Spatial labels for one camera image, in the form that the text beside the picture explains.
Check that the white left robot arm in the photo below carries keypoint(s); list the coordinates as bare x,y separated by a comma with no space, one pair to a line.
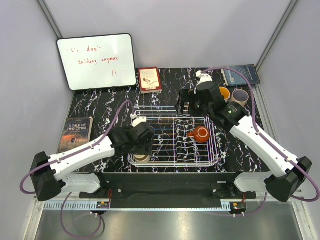
55,174

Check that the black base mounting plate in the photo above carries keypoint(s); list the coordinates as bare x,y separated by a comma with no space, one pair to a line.
172,189

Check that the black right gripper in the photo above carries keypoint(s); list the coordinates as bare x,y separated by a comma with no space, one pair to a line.
187,95

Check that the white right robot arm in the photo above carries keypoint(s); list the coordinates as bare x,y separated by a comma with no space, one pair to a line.
286,173

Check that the white dry-erase board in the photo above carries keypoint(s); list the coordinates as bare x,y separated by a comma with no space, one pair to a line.
97,62

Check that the Tale of Two Cities book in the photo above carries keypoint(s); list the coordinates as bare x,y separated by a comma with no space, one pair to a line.
76,132

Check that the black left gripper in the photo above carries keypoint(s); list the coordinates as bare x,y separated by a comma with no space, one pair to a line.
146,149

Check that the floral iridescent white mug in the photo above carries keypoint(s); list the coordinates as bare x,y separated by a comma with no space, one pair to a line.
225,93

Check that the red and white book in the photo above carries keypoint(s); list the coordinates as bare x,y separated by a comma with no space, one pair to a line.
149,80

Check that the brown and cream cup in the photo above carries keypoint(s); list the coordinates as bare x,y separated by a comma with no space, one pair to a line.
141,158

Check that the orange ceramic mug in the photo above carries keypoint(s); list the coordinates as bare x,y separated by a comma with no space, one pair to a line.
200,134

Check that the pink iridescent mug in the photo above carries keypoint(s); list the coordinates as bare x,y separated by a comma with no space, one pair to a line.
240,96

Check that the grey slotted cable duct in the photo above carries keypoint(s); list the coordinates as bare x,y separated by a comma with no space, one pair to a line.
82,205

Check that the white wire dish rack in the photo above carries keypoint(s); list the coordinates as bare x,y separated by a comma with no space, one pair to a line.
172,147

